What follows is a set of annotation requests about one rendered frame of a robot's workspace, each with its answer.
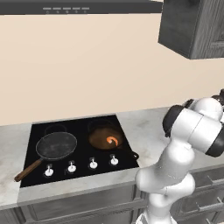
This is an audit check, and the orange shrimp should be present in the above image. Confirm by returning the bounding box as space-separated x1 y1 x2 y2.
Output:
106 136 119 147

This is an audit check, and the white hob knob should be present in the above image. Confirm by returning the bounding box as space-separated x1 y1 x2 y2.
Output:
88 157 99 170
109 153 120 166
66 160 77 173
44 164 55 178

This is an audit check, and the black hob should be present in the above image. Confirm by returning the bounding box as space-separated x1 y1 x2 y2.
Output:
19 115 140 188

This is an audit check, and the grey base cupboard front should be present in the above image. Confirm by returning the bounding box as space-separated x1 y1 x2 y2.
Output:
17 184 150 224

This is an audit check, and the dark grey extractor hood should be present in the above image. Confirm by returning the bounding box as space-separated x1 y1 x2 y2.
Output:
0 0 164 16

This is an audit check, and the grey drawer front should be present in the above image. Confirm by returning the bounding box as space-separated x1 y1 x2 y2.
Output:
176 187 224 219
191 166 224 191

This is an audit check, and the brown pan with black handle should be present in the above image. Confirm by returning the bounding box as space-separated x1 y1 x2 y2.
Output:
87 125 140 161

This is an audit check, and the grey pan with wooden handle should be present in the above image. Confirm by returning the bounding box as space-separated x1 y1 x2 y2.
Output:
13 131 79 183

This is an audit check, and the grey wooden wall cupboard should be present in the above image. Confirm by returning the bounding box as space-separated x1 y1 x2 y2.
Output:
157 0 224 60

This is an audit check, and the metal drawer handle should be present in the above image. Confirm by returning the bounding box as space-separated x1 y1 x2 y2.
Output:
206 174 224 186
195 196 224 214

